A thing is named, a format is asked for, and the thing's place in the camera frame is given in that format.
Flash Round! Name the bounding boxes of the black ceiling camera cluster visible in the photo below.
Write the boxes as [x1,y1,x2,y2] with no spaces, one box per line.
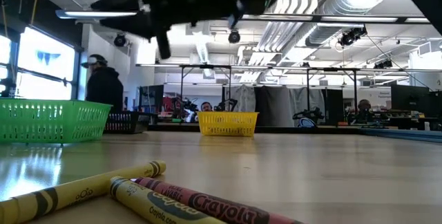
[373,59,394,70]
[337,26,368,47]

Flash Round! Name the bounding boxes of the grey curtain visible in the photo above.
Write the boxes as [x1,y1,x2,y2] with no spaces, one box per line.
[227,84,327,128]

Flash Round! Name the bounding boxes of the yellow plastic basket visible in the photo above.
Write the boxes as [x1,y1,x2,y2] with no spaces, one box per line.
[196,111,260,138]

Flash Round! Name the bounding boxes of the yellow crayon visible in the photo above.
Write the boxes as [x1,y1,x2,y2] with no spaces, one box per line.
[109,176,227,224]
[0,160,167,224]

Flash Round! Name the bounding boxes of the black monitor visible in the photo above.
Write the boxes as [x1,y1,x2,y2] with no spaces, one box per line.
[390,84,432,115]
[138,84,165,113]

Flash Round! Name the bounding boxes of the red tool cabinet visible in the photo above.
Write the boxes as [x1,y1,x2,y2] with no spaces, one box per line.
[161,91,180,111]

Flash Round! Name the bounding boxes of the black and white ball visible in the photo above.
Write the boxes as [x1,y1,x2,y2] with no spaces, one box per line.
[296,118,317,129]

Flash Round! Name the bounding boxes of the large window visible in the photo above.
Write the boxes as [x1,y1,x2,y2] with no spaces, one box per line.
[0,26,82,101]

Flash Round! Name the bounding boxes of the black plastic basket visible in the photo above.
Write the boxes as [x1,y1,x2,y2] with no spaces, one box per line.
[103,110,159,135]

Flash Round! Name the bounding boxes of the white sign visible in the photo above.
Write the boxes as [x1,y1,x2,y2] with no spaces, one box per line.
[371,88,393,109]

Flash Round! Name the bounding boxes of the silver air duct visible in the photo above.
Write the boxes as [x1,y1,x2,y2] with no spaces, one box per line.
[303,0,403,48]

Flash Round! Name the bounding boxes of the white ceiling pipes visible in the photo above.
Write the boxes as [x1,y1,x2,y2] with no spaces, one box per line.
[238,0,318,83]

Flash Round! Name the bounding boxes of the green plastic basket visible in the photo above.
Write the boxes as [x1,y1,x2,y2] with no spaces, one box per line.
[0,98,113,144]

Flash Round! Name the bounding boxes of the black light bar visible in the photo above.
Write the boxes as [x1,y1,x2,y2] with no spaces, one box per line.
[55,8,442,24]

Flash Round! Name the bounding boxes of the black dome camera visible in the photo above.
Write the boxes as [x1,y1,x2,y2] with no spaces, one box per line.
[113,32,127,48]
[227,29,242,44]

